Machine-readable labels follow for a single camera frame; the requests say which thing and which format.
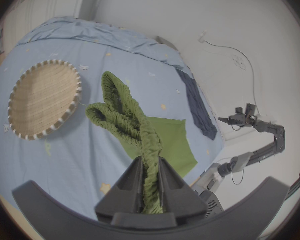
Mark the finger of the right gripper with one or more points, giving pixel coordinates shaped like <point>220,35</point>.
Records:
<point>226,120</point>

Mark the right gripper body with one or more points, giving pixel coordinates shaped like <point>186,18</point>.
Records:
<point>237,120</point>

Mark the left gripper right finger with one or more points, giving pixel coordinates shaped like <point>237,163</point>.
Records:
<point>180,199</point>

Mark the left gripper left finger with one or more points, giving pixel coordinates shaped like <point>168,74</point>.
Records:
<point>125,194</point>

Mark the green shorts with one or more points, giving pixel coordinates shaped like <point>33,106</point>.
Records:
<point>170,139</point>

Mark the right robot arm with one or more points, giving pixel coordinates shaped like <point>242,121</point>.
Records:
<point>277,134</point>

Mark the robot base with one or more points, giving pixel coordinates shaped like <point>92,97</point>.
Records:
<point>210,184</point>

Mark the dark blue garment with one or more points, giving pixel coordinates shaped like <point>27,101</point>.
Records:
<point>197,104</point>

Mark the bed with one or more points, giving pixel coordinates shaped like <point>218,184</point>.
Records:
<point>65,159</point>

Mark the round woven basket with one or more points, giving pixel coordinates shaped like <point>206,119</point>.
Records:
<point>45,96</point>

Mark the pale blue quilt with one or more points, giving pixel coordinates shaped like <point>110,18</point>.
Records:
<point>102,36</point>

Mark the white wardrobe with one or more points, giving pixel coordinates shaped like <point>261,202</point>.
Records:
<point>40,4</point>

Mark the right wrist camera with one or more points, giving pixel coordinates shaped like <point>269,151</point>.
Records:
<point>238,110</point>

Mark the grey vertical wall duct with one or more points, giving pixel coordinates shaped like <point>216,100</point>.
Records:
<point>88,1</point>

